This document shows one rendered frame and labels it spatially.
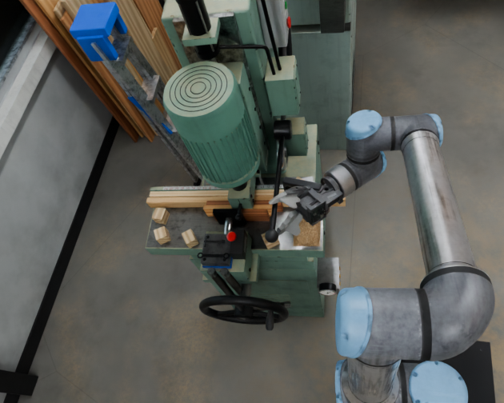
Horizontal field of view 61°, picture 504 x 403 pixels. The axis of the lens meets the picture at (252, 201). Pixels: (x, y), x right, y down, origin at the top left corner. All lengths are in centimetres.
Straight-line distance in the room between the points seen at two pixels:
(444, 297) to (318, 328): 149
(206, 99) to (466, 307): 64
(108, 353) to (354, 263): 137
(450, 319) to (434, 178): 35
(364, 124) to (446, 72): 193
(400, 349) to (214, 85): 65
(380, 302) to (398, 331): 5
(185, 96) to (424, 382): 95
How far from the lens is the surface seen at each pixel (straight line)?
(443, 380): 132
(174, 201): 149
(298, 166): 161
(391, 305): 73
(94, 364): 251
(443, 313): 74
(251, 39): 112
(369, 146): 116
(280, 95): 124
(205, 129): 97
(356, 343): 74
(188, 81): 102
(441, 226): 88
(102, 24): 188
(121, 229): 270
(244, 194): 131
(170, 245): 146
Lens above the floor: 215
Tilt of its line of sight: 60 degrees down
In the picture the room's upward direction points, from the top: 22 degrees counter-clockwise
